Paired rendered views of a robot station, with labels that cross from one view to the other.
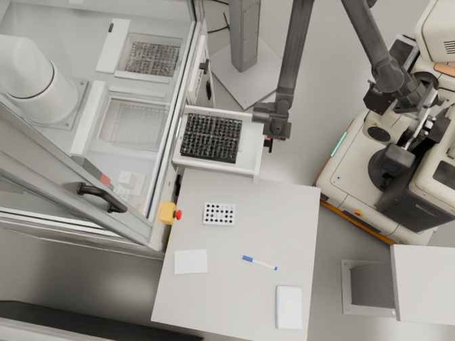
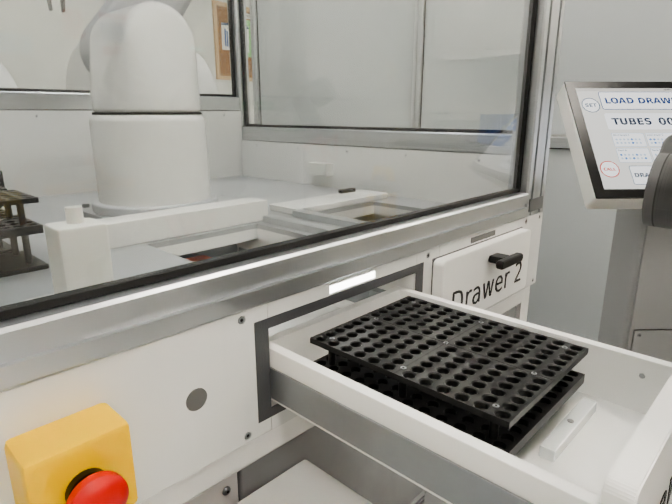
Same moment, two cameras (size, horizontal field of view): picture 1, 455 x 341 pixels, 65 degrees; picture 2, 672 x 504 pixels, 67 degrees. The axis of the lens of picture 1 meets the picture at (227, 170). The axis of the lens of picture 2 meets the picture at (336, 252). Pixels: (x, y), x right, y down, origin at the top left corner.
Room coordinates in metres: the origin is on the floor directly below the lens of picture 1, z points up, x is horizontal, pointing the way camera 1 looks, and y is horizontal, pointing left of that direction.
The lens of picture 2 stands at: (0.13, -0.07, 1.13)
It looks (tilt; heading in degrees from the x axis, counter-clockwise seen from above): 15 degrees down; 27
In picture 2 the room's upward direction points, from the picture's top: straight up
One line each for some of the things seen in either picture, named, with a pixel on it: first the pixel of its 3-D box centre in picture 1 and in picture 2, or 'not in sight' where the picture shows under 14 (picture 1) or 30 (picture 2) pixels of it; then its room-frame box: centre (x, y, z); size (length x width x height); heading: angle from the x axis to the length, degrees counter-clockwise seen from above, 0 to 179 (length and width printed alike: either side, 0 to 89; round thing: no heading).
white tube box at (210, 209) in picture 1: (219, 214); not in sight; (0.31, 0.05, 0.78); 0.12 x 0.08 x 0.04; 79
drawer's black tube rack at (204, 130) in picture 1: (212, 139); (444, 370); (0.61, 0.05, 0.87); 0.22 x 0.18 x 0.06; 74
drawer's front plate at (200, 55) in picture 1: (198, 70); (485, 275); (0.94, 0.07, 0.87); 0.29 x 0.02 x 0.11; 164
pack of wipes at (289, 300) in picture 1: (289, 308); not in sight; (-0.06, -0.17, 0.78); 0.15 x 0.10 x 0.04; 171
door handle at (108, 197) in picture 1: (107, 200); not in sight; (0.22, 0.27, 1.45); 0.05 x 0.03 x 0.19; 74
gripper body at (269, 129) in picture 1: (277, 126); not in sight; (0.57, -0.20, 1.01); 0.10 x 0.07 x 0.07; 73
